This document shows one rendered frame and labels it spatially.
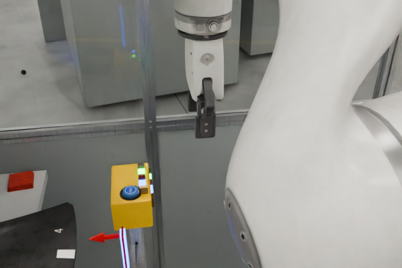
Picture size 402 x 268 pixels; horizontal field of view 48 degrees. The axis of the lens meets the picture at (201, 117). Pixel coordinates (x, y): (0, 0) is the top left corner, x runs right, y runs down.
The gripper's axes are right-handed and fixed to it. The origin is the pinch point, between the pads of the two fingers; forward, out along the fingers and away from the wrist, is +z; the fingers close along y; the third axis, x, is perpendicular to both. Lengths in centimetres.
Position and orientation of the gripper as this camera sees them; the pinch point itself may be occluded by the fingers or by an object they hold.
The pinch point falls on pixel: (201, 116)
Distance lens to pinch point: 75.7
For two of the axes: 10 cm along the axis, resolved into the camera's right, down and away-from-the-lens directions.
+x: -9.9, 0.6, -1.4
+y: -1.6, -5.1, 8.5
